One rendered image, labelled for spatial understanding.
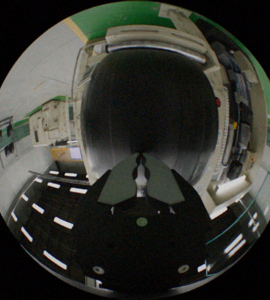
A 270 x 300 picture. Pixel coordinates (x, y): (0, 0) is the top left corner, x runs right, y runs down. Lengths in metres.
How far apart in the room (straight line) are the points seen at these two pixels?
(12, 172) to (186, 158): 11.49
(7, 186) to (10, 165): 2.07
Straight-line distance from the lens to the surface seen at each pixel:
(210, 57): 0.42
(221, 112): 0.49
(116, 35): 0.37
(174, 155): 0.15
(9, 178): 11.37
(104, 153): 0.15
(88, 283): 0.97
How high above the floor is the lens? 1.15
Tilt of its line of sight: 21 degrees up
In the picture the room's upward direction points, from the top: 179 degrees clockwise
